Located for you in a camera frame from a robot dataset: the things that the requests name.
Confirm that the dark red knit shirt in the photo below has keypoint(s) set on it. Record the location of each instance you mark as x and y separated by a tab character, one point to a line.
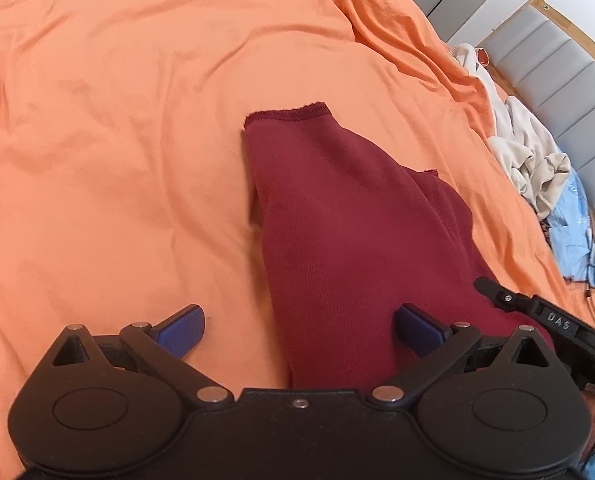
348	235

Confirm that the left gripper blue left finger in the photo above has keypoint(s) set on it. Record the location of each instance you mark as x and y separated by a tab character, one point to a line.
181	332

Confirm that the light blue garment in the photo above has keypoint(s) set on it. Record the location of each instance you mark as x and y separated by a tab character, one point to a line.
571	235

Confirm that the grey padded headboard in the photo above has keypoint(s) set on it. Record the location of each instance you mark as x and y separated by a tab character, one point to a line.
549	63

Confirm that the cream white crumpled garment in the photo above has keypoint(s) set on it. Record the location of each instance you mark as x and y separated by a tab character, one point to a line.
522	145

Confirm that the orange bed duvet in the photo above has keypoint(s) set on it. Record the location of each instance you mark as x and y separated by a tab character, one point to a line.
123	187

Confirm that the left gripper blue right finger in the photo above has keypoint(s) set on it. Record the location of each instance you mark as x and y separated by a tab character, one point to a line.
419	331

